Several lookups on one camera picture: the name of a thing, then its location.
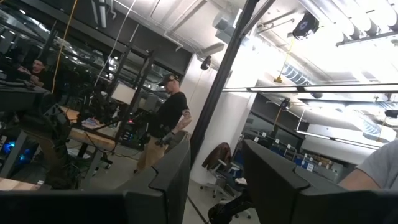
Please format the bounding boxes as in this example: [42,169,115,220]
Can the black rig post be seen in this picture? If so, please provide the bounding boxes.
[189,0,276,167]

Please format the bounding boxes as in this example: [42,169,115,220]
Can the white hanging cable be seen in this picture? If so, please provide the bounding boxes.
[93,0,137,88]

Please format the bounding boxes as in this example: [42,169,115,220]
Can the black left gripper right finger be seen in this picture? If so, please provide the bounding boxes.
[242,139,398,224]

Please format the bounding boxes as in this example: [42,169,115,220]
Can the standing person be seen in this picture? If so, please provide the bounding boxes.
[133,73,193,174]

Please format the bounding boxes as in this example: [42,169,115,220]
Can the person with bare forearm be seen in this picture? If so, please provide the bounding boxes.
[338,139,398,191]

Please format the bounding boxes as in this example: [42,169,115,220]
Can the black ceiling cable reel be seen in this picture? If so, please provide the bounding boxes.
[279,97,292,111]
[292,11,320,40]
[200,55,213,71]

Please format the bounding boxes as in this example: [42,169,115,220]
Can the white office chair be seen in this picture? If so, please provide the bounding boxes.
[200,142,251,218]

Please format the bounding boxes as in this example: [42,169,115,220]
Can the white structural column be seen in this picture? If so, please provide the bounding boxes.
[180,52,259,187]

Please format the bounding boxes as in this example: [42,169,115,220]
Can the wooden workstation table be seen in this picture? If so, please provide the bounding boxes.
[58,105,118,187]

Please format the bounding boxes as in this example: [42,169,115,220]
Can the black linear ceiling light rail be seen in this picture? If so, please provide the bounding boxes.
[222,82,398,94]

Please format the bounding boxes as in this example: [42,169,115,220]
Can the long yellow hanging cable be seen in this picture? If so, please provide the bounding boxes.
[51,0,79,93]

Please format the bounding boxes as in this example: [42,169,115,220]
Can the blue storage bin shelf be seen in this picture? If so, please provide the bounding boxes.
[233,132,346,183]

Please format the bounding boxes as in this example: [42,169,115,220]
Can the brown jacket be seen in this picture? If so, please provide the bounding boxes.
[201,142,233,171]

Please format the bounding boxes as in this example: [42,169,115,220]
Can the computer with blue lights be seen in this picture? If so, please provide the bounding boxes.
[0,139,34,167]

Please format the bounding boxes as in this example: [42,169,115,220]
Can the white lit screen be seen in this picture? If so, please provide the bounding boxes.
[111,82,137,105]

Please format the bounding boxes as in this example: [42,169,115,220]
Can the seated person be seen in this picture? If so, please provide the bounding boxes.
[17,58,55,93]

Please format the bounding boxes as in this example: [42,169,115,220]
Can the yellow hanging cable with hook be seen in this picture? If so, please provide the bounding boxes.
[273,39,295,84]

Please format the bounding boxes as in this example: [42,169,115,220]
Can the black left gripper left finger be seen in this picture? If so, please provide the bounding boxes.
[114,139,192,224]

